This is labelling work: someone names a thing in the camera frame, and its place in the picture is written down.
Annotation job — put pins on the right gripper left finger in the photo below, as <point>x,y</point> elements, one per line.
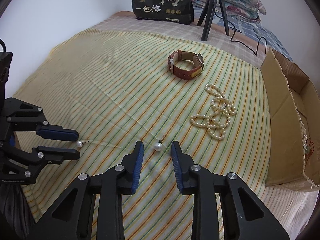
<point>71,215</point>

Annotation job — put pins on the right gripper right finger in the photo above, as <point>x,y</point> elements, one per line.
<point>244,215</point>

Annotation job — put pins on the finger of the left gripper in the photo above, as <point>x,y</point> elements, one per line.
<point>54,155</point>
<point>57,133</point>

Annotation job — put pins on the pearl earring near left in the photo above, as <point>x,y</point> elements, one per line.
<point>81,143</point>

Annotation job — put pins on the pearl earring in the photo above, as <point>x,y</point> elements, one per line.
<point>81,143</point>
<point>158,146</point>

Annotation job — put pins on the yellow striped cloth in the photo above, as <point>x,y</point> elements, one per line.
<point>51,87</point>

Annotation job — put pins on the pearl earring near centre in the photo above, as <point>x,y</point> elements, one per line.
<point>158,146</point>

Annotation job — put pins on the cardboard box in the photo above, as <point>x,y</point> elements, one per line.
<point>294,114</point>

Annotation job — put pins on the brown leather wristwatch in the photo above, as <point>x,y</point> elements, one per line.
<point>185,65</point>

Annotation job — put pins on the black snack bag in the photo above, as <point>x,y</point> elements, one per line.
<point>178,11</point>

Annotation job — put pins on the blue patterned bed sheet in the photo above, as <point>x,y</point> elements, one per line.
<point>256,31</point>

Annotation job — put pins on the black tripod stand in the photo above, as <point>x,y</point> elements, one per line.
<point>208,13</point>

